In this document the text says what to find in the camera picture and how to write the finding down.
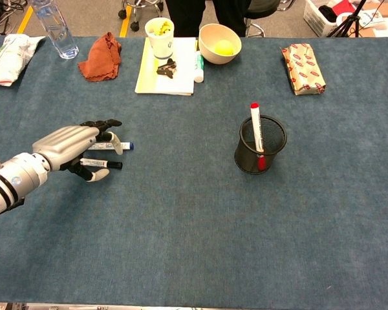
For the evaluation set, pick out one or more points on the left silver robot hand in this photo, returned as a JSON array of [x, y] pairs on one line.
[[64, 142]]

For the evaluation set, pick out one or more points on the black cap marker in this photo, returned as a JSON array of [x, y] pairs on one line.
[[106, 164]]

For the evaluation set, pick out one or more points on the blue cap marker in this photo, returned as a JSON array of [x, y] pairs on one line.
[[127, 146]]

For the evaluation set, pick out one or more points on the black mesh pen cup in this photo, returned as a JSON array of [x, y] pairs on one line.
[[245, 161]]

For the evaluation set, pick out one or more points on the red cap marker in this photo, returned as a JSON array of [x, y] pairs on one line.
[[256, 126]]

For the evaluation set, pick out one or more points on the rust brown cloth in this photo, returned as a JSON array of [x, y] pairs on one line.
[[101, 61]]

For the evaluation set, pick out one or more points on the white printed snack bag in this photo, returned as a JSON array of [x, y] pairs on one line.
[[6, 61]]

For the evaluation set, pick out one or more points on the clear plastic water bottle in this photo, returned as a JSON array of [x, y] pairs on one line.
[[59, 35]]

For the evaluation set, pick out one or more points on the yellow and white booklet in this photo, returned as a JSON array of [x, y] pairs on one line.
[[178, 85]]

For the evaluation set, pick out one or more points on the white paper cup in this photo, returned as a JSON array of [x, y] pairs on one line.
[[161, 45]]

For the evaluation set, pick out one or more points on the yellow toy figure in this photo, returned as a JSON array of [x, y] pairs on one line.
[[164, 28]]

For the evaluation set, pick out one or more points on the white green glue stick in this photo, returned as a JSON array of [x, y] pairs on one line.
[[198, 69]]

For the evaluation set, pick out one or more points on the chrome wheeled stool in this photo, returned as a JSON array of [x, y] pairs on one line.
[[142, 9]]

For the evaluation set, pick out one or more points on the blue felt table cover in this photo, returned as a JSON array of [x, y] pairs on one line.
[[194, 226]]

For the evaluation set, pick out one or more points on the beige bowl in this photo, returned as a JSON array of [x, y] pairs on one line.
[[210, 53]]

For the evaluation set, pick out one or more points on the person in black trousers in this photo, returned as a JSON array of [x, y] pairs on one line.
[[187, 16]]

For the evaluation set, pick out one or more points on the yellow ball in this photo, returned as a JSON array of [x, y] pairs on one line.
[[224, 47]]

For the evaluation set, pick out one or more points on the black seat stool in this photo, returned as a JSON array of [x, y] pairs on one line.
[[262, 9]]

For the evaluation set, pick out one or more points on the red patterned wrapped packet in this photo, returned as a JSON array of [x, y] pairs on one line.
[[305, 69]]

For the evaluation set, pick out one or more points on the white plastic basket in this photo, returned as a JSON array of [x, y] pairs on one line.
[[313, 17]]

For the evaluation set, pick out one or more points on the black pouch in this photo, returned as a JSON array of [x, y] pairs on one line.
[[328, 13]]

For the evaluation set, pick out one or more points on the black tripod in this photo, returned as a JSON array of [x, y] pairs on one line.
[[349, 21]]

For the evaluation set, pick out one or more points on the red folder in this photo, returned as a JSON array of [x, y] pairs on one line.
[[344, 6]]

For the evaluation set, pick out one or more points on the white blue printed paper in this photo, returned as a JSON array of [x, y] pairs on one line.
[[372, 18]]

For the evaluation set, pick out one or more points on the aluminium table edge rail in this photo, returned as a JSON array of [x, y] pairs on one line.
[[51, 307]]

